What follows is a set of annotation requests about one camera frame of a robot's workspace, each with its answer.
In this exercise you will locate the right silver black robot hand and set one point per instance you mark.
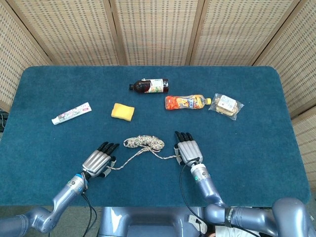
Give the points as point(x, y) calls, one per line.
point(188, 150)

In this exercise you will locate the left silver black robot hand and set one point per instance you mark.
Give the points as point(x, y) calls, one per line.
point(96, 163)

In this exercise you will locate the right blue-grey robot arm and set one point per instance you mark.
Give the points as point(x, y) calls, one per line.
point(209, 187)

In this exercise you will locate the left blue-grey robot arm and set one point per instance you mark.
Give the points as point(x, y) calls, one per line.
point(61, 197)

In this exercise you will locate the orange juice plastic bottle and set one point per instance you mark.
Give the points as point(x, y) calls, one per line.
point(177, 102)

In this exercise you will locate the white floral toothpaste tube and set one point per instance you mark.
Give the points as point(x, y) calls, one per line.
point(71, 114)

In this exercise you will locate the yellow green scrubbing sponge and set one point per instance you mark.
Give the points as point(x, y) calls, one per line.
point(122, 111)

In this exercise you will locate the clear bag of pastries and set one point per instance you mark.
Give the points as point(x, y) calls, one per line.
point(225, 106)

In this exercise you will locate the blue carpet table cover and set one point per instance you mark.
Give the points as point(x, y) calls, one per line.
point(259, 148)

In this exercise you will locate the white connector tag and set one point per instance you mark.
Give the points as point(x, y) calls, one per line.
point(197, 222)

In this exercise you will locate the blue-grey robot torso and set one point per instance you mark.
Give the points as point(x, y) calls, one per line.
point(148, 219)

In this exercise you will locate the dark iced tea bottle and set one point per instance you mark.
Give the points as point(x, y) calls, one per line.
point(143, 86)

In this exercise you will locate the white cloth bundle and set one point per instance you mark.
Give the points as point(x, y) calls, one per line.
point(237, 233)

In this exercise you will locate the black device on floor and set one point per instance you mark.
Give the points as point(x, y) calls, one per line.
point(3, 121)

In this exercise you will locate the woven rattan screen panel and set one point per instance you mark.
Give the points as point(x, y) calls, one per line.
point(242, 32)
point(307, 148)
point(158, 32)
point(296, 61)
point(69, 32)
point(17, 49)

